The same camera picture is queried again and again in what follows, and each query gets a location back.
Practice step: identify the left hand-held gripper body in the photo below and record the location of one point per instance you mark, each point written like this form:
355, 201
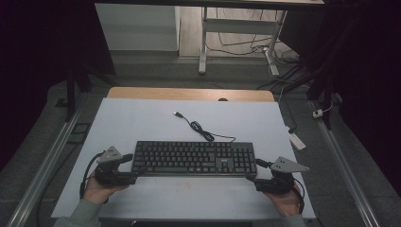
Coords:
115, 178

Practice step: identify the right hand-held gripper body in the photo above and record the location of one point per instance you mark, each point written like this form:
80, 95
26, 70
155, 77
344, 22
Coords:
277, 184

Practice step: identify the black computer keyboard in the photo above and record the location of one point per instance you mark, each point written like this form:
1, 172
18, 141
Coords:
176, 157

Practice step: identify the person's right hand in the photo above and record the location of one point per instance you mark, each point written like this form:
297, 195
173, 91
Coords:
288, 203

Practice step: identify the person's left hand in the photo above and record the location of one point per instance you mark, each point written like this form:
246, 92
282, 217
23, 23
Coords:
97, 194

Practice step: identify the white foam board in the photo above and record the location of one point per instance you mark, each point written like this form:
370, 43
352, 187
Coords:
142, 123

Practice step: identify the white power strip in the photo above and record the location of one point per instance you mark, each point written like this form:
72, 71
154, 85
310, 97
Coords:
297, 140

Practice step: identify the small white adapter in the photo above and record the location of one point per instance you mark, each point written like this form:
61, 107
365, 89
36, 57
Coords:
317, 113

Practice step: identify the wooden table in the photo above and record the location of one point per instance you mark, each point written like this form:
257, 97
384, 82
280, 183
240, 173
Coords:
176, 94

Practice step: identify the black metal stand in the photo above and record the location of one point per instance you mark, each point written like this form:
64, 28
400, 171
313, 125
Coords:
71, 91
326, 94

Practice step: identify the white cabinet panel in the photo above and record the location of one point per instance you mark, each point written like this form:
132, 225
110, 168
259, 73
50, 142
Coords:
138, 28

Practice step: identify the dark curtain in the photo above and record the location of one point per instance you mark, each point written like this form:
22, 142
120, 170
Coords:
369, 78

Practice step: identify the aluminium floor rail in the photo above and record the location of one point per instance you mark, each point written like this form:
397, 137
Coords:
346, 167
47, 164

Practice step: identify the white metal desk frame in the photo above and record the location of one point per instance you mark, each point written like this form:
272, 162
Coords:
239, 26

